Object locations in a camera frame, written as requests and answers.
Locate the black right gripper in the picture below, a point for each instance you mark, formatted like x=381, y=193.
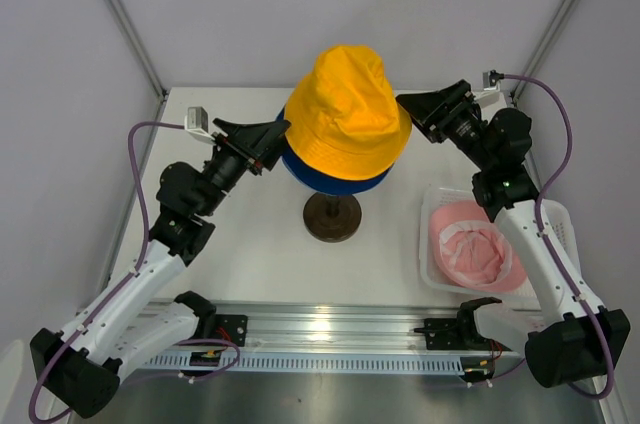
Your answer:
x=423, y=106

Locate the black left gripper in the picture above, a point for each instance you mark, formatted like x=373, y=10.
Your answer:
x=265, y=140

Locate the dark blue bucket hat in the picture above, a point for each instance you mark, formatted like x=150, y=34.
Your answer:
x=330, y=179

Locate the yellow bucket hat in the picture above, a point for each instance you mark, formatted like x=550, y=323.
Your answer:
x=348, y=74

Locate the mannequin head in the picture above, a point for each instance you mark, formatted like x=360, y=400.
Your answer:
x=332, y=219

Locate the pink bucket hat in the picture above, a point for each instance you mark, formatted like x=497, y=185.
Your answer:
x=471, y=251

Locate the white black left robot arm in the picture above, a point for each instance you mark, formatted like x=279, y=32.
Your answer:
x=85, y=362

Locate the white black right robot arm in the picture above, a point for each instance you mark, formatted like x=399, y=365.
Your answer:
x=581, y=339

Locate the white plastic basket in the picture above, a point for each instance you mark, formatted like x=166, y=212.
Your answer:
x=434, y=277

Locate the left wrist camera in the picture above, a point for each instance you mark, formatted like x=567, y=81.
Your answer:
x=197, y=121

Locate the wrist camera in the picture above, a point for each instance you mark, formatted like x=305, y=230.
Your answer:
x=197, y=121
x=491, y=92

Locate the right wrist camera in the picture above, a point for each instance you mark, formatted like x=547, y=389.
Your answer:
x=491, y=92

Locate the aluminium front rail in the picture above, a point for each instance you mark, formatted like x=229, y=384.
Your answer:
x=325, y=326

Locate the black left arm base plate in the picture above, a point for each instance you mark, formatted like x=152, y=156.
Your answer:
x=228, y=327

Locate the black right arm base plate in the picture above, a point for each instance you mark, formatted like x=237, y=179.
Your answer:
x=455, y=334

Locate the aluminium right corner post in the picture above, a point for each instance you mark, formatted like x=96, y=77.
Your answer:
x=550, y=35

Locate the aluminium corner post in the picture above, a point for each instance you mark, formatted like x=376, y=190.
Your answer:
x=128, y=30
x=550, y=35

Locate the aluminium left corner post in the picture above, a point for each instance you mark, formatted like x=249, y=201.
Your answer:
x=128, y=30

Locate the white slotted cable duct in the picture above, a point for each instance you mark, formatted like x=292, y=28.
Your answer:
x=405, y=364

